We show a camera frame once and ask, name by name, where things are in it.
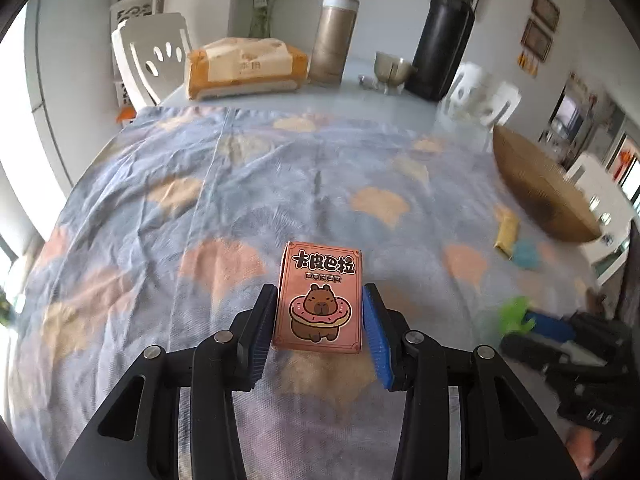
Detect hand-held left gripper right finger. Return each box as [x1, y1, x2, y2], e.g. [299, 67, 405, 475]
[362, 283, 583, 480]

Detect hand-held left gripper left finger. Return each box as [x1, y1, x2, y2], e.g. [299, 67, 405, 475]
[56, 283, 279, 480]

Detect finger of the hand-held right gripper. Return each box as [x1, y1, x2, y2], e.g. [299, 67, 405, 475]
[520, 311, 577, 343]
[500, 335, 601, 376]

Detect green toy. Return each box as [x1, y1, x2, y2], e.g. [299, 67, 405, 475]
[497, 296, 536, 335]

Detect pink playing card box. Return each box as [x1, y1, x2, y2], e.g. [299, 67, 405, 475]
[272, 241, 363, 356]

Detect brown woven basket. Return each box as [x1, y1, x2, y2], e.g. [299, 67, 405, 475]
[492, 124, 603, 243]

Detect person's right hand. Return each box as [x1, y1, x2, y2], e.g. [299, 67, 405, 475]
[565, 427, 608, 480]

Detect light blue block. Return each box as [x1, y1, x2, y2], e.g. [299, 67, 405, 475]
[511, 240, 543, 267]

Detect yellow block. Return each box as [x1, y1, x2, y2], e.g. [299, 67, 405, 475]
[494, 206, 521, 257]

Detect white chair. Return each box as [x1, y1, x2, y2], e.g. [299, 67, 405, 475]
[111, 12, 193, 108]
[565, 152, 633, 281]
[439, 62, 522, 128]

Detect blue patterned tablecloth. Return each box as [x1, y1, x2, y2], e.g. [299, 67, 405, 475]
[10, 105, 601, 480]

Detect window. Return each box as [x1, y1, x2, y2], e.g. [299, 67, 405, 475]
[607, 130, 640, 211]

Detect cluttered cabinet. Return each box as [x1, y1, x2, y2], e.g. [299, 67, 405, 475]
[540, 72, 601, 161]

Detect metal bowl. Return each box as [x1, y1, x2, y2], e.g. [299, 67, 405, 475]
[374, 51, 418, 95]

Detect orange tissue pack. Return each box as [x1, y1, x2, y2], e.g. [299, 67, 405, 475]
[186, 37, 310, 101]

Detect small brown framed picture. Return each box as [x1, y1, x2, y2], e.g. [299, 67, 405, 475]
[520, 19, 553, 61]
[530, 0, 561, 31]

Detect black thermos flask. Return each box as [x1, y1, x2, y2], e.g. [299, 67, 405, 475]
[404, 0, 476, 102]

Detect beige canister with white lid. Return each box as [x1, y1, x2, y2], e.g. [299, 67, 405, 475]
[307, 0, 360, 86]

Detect orange wall sticker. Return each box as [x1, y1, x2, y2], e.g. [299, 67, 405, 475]
[516, 52, 543, 77]

